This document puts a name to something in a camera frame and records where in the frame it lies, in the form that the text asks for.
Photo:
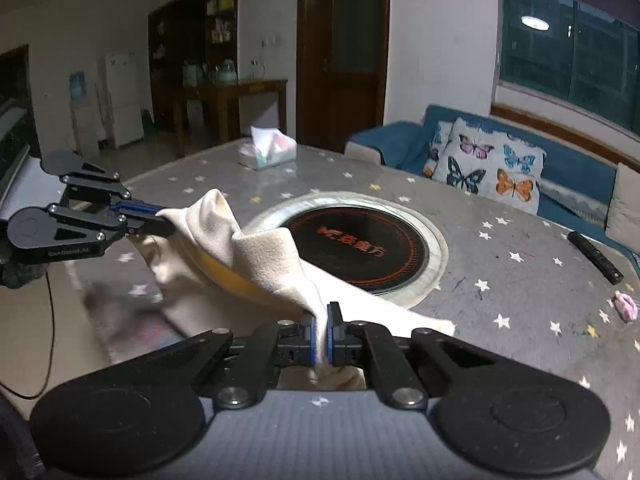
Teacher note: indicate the pink crumpled scrap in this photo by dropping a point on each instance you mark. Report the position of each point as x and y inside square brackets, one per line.
[626, 306]

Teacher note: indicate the blue sofa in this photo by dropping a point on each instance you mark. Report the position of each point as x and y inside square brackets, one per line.
[575, 170]

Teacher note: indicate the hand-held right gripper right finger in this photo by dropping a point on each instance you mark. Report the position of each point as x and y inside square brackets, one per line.
[333, 340]

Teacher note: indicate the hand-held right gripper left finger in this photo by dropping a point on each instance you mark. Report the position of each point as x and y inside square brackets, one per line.
[312, 340]

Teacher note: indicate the white refrigerator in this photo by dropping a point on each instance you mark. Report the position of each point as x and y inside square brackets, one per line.
[122, 100]

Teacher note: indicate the grey star printed tablecloth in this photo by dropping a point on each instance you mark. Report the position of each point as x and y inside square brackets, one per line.
[525, 300]

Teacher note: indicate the small butterfly print pillow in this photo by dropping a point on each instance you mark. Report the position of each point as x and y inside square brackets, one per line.
[437, 152]

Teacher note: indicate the large butterfly print pillow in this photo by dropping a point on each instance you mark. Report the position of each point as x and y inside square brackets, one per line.
[492, 170]

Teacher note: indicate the green container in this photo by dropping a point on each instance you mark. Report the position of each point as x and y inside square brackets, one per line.
[191, 74]

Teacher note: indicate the water dispenser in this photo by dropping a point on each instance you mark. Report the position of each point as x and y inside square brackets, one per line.
[82, 115]

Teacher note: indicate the dark wooden shelf cabinet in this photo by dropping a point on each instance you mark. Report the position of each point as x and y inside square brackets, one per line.
[172, 45]

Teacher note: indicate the dark wooden door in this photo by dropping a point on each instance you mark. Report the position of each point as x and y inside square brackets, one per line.
[345, 55]

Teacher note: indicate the cream garment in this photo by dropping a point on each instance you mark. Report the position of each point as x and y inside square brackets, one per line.
[265, 260]

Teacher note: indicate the window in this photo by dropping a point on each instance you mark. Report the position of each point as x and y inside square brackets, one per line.
[575, 55]

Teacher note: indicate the round black induction cooktop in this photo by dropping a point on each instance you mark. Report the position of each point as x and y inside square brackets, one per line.
[360, 250]

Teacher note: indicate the wooden side table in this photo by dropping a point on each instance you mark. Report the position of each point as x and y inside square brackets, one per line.
[235, 90]

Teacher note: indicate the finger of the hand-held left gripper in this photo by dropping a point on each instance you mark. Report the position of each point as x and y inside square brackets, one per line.
[135, 205]
[150, 227]

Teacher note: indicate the tissue box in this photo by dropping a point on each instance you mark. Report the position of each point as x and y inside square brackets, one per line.
[267, 152]

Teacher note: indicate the grey pillow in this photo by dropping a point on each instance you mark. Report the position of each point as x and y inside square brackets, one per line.
[625, 210]

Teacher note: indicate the black remote control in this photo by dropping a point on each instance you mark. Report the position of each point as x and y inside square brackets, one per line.
[595, 256]

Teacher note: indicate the glass kettle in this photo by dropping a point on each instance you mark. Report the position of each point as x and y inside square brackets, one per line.
[228, 71]

